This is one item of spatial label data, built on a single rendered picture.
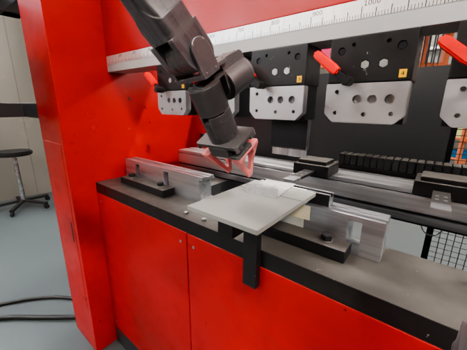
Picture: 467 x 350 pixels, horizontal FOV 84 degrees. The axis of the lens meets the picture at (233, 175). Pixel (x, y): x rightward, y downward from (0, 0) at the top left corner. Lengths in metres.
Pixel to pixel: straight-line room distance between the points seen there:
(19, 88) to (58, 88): 3.09
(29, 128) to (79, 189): 3.09
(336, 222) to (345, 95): 0.29
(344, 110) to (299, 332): 0.51
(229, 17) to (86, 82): 0.70
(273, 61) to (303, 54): 0.08
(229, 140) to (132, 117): 0.92
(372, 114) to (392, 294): 0.34
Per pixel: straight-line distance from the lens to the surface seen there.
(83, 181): 1.27
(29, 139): 4.32
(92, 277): 1.45
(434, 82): 1.12
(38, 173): 4.40
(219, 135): 0.46
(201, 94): 0.43
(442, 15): 0.60
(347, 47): 0.61
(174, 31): 0.41
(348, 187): 0.91
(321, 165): 0.88
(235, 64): 0.49
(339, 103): 0.60
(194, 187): 0.92
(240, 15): 0.76
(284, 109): 0.65
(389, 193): 0.89
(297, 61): 0.65
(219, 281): 0.80
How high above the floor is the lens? 1.21
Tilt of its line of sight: 15 degrees down
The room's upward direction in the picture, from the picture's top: 1 degrees clockwise
